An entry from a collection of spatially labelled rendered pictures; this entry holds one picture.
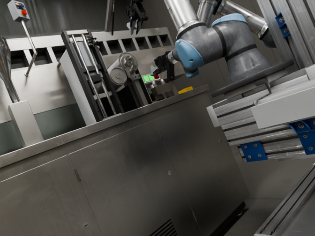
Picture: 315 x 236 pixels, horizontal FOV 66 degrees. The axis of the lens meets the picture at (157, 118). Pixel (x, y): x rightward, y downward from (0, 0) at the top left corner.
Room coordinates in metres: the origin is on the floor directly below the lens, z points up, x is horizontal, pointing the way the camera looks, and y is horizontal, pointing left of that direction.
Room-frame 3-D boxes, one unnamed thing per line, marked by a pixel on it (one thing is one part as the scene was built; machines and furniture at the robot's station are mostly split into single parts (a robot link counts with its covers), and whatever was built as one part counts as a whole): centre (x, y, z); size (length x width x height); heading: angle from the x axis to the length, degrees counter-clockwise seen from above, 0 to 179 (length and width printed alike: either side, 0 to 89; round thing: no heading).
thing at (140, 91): (1.61, 0.04, 1.05); 0.06 x 0.05 x 0.31; 39
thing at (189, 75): (1.35, -0.28, 1.01); 0.11 x 0.08 x 0.11; 175
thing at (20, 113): (1.29, 0.66, 1.19); 0.14 x 0.14 x 0.57
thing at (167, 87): (1.90, 0.00, 1.00); 0.40 x 0.16 x 0.06; 39
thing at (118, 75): (1.69, 0.20, 1.18); 0.26 x 0.12 x 0.12; 39
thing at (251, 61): (0.89, -0.37, 0.87); 0.15 x 0.15 x 0.10
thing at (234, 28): (0.89, -0.37, 0.98); 0.13 x 0.12 x 0.14; 93
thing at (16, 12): (1.34, 0.48, 1.66); 0.07 x 0.07 x 0.10; 65
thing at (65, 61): (1.58, 0.39, 1.17); 0.34 x 0.05 x 0.54; 39
